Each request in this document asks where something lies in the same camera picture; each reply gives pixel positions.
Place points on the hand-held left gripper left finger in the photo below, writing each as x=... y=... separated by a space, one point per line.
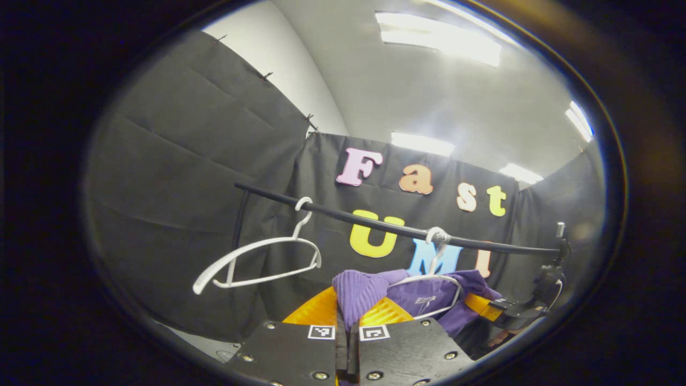
x=289 y=351

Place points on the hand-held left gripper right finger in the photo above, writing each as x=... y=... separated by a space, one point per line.
x=407 y=351

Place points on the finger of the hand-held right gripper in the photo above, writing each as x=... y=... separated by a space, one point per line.
x=514 y=313

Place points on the white plastic clothes hanger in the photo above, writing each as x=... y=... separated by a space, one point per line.
x=438 y=234
x=199 y=286

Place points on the black metal clothes rack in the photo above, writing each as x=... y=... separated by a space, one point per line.
x=375 y=223

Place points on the black backdrop cloth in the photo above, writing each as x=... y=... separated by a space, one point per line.
x=161 y=187

